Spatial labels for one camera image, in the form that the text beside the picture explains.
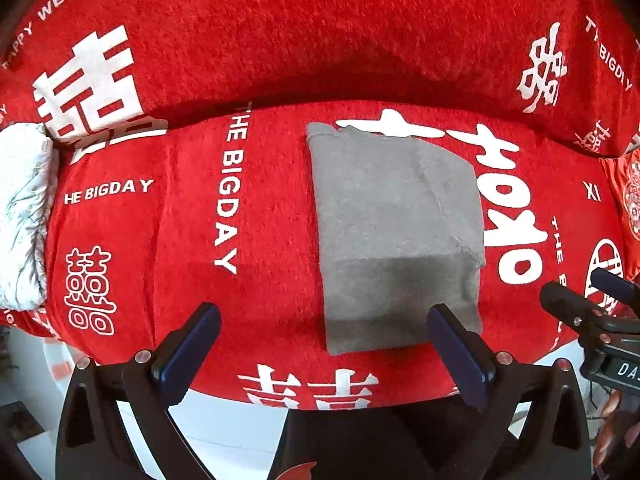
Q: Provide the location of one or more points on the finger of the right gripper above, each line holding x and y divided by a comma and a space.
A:
620, 289
573, 310

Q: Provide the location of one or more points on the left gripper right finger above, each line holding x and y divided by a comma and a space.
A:
532, 420

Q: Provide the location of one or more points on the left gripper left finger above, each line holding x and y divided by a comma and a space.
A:
93, 442

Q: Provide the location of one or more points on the grey knit garment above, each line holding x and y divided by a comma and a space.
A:
400, 230

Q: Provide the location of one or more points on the person's right hand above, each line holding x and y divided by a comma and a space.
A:
618, 425

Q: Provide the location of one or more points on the red patterned cushion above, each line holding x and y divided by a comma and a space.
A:
627, 194

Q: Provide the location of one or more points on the red wedding bedspread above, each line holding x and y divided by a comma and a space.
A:
152, 229

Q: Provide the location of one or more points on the white floral quilt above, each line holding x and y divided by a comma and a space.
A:
29, 179

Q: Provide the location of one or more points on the red wedding pillow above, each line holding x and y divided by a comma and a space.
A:
569, 68

